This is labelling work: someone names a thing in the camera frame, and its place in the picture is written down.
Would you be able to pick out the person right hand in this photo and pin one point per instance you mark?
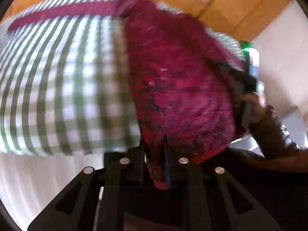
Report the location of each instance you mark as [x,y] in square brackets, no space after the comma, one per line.
[259,107]

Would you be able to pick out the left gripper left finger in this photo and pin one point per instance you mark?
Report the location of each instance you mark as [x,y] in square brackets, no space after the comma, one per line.
[94,199]

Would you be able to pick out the right forearm dark sleeve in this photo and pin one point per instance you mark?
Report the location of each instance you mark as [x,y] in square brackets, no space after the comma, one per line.
[280,152]

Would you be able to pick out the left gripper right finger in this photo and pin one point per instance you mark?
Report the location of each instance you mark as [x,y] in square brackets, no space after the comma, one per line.
[210,199]

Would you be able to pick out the red floral knit garment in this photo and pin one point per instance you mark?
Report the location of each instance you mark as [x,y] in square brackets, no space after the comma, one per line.
[181,102]

